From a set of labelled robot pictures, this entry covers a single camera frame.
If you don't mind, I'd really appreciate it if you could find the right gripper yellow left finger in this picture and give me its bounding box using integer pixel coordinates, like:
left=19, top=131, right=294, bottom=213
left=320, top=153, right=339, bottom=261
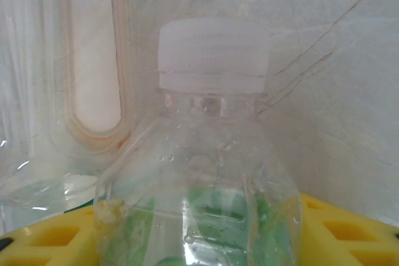
left=0, top=206, right=102, bottom=266

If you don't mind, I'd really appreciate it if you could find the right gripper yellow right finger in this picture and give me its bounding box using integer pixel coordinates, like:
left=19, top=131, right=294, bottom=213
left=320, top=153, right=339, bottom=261
left=298, top=192, right=399, bottom=266

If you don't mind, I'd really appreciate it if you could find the green label bottle white cap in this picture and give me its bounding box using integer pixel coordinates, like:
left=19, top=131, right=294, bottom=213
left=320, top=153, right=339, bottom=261
left=93, top=18, right=304, bottom=266

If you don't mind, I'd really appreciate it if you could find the crushed clear bottle green label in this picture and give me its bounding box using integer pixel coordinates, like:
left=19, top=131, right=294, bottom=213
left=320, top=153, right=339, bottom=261
left=0, top=140, right=100, bottom=217

